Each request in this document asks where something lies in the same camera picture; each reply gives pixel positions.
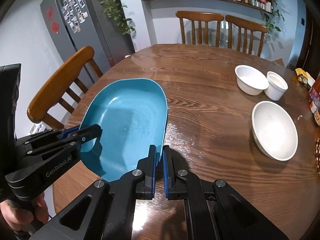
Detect white ramekin cup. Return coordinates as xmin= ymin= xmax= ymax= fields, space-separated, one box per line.
xmin=264 ymin=71 xmax=288 ymax=101

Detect large white bowl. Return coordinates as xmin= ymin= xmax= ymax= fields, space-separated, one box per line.
xmin=251 ymin=101 xmax=298 ymax=161

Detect blue oval dish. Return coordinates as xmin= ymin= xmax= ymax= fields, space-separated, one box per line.
xmin=80 ymin=78 xmax=168 ymax=181

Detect yellow snack packet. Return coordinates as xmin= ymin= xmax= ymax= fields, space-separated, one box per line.
xmin=295 ymin=68 xmax=315 ymax=90

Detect wooden bead trivet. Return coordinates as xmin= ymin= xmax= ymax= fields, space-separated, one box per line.
xmin=315 ymin=138 xmax=320 ymax=174

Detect red sauce bottle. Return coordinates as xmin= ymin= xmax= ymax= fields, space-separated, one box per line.
xmin=308 ymin=75 xmax=320 ymax=103

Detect wooden chair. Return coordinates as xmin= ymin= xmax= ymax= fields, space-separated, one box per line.
xmin=226 ymin=15 xmax=267 ymax=57
xmin=27 ymin=46 xmax=103 ymax=129
xmin=175 ymin=10 xmax=224 ymax=48

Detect medium white bowl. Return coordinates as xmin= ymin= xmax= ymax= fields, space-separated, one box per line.
xmin=234 ymin=65 xmax=269 ymax=96

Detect dark wooden door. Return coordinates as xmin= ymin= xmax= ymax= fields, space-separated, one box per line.
xmin=297 ymin=8 xmax=320 ymax=79

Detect right green vine plant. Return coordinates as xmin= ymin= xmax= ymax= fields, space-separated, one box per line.
xmin=264 ymin=0 xmax=285 ymax=34

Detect person's left hand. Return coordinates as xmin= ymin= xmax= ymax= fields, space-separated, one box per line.
xmin=1 ymin=192 xmax=49 ymax=232

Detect hanging green vine plant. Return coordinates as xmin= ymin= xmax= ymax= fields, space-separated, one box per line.
xmin=97 ymin=0 xmax=136 ymax=36

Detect back right wooden chair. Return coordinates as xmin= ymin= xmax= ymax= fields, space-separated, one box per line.
xmin=226 ymin=15 xmax=267 ymax=57

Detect grey refrigerator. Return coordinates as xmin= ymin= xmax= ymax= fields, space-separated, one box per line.
xmin=40 ymin=0 xmax=135 ymax=73

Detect back left wooden chair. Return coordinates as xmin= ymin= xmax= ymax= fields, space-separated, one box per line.
xmin=175 ymin=10 xmax=224 ymax=48

